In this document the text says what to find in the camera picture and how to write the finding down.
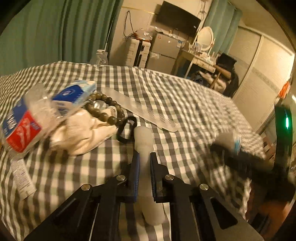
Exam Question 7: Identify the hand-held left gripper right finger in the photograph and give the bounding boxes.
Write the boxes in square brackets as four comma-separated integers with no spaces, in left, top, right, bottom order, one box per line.
[150,152,265,241]

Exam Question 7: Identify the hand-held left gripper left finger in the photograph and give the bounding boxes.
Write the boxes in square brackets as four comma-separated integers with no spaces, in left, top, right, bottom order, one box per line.
[23,152,141,241]

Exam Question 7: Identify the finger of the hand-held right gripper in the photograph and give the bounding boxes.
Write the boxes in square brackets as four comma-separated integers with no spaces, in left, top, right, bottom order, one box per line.
[210,142,273,168]

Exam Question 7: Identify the white and blue object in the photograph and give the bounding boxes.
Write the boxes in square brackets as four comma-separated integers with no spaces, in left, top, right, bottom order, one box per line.
[217,133,242,154]

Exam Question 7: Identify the white translucent cylinder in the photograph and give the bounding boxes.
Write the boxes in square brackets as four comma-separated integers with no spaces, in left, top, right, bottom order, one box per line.
[134,126,166,225]

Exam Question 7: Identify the dark bead bracelet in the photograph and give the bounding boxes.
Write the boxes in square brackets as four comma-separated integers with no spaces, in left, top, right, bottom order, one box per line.
[84,92,126,127]

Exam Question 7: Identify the white cloth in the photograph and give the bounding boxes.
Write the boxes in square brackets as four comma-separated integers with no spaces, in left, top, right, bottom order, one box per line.
[50,108,118,156]

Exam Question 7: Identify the crushed bottle red blue label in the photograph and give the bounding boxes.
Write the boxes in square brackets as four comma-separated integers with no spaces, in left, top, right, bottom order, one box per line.
[0,83,70,153]

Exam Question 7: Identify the clear plastic comb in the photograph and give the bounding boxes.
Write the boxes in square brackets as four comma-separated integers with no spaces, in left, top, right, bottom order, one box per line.
[102,86,178,132]

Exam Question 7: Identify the green white checked blanket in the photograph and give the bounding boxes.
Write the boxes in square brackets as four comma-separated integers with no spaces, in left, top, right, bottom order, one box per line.
[0,61,266,241]

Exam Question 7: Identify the orange cloth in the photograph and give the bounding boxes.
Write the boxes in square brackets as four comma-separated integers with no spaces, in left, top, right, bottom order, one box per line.
[279,81,292,99]

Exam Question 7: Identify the pile of clothes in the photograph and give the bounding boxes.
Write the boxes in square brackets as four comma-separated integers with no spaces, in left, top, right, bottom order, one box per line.
[192,70,222,90]

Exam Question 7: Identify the chair with black clothes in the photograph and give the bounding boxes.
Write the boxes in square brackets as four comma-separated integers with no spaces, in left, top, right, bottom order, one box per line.
[216,53,240,98]

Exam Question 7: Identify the louvered wardrobe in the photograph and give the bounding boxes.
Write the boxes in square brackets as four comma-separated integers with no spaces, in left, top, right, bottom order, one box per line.
[231,25,296,132]

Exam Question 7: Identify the white dressing table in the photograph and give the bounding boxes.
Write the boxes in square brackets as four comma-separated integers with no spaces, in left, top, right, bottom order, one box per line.
[173,49,222,79]

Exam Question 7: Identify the blue white tissue pack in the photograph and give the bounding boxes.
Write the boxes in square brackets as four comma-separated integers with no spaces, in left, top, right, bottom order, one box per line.
[52,80,97,109]

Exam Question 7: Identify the white printed tube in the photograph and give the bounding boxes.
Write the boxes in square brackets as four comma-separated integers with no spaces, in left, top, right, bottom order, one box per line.
[10,158,37,200]

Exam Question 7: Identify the white oval mirror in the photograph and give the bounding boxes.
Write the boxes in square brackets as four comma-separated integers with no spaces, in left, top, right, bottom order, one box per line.
[196,26,214,52]

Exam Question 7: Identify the clear water jug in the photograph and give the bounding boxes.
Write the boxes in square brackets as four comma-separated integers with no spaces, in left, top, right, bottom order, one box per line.
[89,49,109,66]

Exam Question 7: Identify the white suitcase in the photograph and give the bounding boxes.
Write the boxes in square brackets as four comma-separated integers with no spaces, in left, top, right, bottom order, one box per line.
[126,37,151,68]

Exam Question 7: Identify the silver fridge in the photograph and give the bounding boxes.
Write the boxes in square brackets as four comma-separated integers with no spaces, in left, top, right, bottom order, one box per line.
[147,31,182,75]

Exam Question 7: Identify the green curtain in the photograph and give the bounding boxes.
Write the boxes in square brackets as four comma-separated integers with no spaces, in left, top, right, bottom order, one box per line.
[0,0,125,75]
[203,0,243,55]

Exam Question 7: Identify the clear plastic bag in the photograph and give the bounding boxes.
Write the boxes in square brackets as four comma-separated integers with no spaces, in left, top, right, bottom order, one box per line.
[136,28,154,41]

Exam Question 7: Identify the white pole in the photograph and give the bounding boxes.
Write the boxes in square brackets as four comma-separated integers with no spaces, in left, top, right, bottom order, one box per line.
[104,14,116,51]

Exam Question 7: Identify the black hair tie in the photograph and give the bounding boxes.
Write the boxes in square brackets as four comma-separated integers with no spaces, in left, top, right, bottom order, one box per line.
[116,116,138,143]

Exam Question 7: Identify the hanging wall cable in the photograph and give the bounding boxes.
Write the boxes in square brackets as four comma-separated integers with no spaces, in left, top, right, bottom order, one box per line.
[124,10,137,39]

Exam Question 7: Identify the black wall television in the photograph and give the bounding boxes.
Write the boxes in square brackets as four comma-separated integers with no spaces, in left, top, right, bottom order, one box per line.
[155,0,201,37]

